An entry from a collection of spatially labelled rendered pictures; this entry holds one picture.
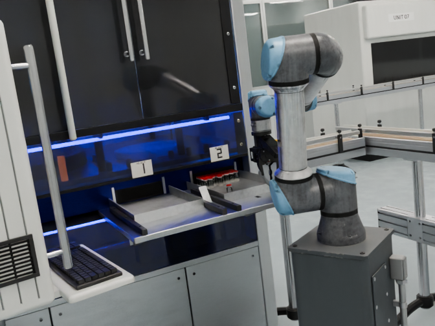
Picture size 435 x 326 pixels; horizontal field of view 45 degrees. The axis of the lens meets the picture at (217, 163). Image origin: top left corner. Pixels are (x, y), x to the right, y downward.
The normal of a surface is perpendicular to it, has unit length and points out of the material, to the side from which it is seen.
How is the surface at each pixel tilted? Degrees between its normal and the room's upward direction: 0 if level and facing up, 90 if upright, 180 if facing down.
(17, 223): 90
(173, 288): 90
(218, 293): 90
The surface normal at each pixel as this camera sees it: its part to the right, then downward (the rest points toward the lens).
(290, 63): 0.12, 0.37
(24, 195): 0.55, 0.08
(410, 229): -0.89, 0.18
